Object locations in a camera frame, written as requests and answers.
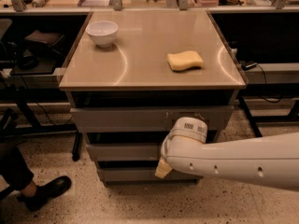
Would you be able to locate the black headphones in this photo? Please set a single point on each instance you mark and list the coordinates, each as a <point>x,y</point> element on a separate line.
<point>27,60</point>

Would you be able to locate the white ceramic bowl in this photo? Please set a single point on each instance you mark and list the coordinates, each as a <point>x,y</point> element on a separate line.
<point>102,33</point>

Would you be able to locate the black table leg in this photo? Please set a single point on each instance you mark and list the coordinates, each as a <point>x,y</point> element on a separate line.
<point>77,147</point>
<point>250,118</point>

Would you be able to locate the black leather shoe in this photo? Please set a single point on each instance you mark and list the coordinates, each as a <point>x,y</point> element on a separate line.
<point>34,196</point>

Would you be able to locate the grey drawer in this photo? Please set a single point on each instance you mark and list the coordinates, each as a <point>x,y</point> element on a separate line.
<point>146,119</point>
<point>140,174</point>
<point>125,152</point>

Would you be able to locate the grey bottom drawer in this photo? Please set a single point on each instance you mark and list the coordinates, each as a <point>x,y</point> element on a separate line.
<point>140,174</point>

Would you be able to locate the yellow sponge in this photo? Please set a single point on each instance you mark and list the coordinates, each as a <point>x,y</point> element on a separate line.
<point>184,60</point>

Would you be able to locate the grey drawer cabinet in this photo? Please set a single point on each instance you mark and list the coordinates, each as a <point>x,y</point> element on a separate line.
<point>134,72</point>

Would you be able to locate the black power adapter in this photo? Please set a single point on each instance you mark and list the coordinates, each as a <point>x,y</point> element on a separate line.
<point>248,65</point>

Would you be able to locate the black table leg left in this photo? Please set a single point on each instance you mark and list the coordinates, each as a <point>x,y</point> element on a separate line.
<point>77,147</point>

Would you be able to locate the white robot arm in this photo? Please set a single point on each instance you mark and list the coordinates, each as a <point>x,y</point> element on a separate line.
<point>271,161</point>

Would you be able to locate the person's leg dark trousers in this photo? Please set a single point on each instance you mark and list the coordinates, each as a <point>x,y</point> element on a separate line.
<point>15,171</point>

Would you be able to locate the dark box on shelf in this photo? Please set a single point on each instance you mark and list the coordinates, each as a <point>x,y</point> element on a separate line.
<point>41,39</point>

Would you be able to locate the grey top drawer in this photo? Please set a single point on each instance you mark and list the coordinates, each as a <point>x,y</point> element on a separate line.
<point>146,119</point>

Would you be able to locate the black table leg right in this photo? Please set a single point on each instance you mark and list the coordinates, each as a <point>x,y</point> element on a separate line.
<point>250,118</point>

